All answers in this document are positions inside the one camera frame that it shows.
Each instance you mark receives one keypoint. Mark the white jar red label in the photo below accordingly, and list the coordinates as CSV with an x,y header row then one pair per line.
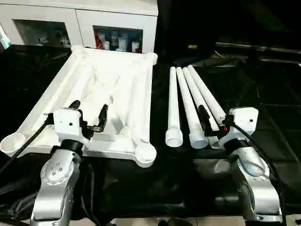
x,y
135,47

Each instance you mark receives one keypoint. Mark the small yellow label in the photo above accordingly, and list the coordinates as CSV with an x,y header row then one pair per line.
x,y
192,46

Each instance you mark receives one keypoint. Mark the large black box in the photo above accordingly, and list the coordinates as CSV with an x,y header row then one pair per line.
x,y
178,23

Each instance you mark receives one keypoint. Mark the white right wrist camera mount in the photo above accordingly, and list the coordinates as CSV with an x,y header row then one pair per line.
x,y
244,117

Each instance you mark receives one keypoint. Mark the red package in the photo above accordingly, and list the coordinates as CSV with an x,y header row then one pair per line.
x,y
97,40

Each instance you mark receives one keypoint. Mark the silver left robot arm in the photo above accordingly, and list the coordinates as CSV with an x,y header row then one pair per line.
x,y
58,169

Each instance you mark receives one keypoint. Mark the white glass-door cabinet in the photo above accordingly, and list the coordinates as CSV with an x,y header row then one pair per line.
x,y
80,23

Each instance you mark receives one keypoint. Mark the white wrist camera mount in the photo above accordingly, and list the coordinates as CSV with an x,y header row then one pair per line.
x,y
67,122
244,117

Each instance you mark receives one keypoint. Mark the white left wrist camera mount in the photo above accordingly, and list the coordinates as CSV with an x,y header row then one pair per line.
x,y
67,122

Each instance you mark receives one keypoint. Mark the small white bottle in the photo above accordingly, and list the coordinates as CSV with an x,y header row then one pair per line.
x,y
106,46

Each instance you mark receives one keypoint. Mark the white bottle blue print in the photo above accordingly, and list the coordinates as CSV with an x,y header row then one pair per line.
x,y
122,42

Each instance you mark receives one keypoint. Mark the black work mat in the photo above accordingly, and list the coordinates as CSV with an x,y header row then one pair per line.
x,y
145,188

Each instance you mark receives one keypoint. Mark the silver metal bar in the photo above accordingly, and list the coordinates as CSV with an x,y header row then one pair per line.
x,y
258,47

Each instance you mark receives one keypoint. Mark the white plastic table top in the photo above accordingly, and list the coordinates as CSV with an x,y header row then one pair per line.
x,y
113,77

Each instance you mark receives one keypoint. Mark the white plastic table leg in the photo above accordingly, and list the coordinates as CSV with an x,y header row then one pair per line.
x,y
173,106
185,94
194,89
205,90

